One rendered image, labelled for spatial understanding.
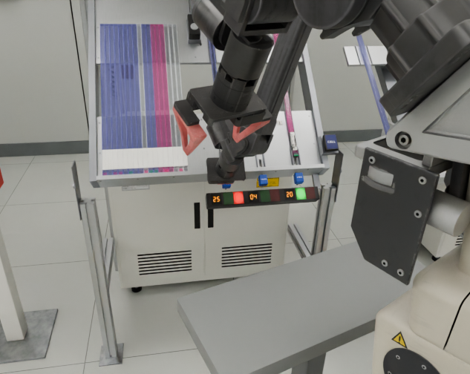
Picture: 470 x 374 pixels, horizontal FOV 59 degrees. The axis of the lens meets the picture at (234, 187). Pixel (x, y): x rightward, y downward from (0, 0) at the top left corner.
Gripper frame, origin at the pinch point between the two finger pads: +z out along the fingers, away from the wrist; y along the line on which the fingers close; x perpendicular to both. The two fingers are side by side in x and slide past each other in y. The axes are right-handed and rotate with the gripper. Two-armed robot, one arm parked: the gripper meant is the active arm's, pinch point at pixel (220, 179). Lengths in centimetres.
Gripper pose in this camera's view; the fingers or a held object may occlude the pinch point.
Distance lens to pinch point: 119.3
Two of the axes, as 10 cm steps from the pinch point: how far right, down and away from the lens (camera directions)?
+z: -1.8, 2.9, 9.4
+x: 0.9, 9.6, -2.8
